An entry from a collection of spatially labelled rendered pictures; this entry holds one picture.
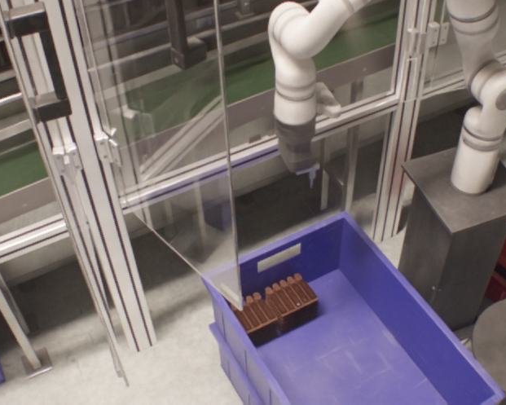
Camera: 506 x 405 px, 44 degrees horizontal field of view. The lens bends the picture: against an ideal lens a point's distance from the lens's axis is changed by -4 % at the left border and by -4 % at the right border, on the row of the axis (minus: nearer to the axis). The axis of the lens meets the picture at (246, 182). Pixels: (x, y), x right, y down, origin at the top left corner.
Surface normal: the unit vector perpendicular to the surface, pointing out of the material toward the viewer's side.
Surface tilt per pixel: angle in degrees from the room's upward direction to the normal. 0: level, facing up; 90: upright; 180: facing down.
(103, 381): 0
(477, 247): 90
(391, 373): 0
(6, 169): 2
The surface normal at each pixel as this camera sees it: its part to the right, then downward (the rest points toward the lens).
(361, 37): -0.07, -0.69
